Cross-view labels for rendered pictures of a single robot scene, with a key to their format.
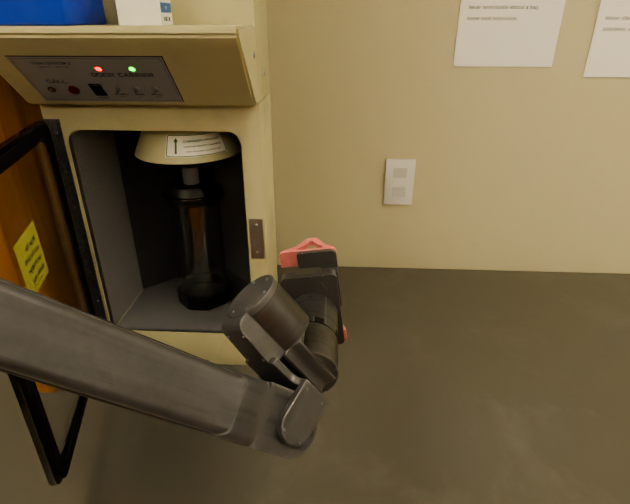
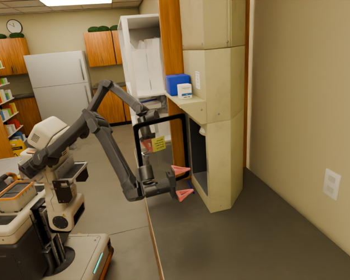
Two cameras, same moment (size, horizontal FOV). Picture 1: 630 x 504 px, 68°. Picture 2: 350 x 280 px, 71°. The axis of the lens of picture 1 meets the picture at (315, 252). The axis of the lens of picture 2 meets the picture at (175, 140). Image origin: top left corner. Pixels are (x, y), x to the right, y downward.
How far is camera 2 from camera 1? 0.93 m
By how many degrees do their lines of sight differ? 68
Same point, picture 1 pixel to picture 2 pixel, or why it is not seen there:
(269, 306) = (140, 169)
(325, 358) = (144, 188)
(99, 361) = (113, 159)
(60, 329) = (111, 151)
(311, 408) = (134, 194)
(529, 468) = not seen: outside the picture
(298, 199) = (290, 168)
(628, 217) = not seen: outside the picture
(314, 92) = (301, 121)
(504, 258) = not seen: outside the picture
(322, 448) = (181, 235)
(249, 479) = (164, 224)
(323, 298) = (166, 181)
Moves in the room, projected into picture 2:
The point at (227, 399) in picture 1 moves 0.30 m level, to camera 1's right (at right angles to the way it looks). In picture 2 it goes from (123, 179) to (133, 224)
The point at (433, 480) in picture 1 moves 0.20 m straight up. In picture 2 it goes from (180, 265) to (175, 224)
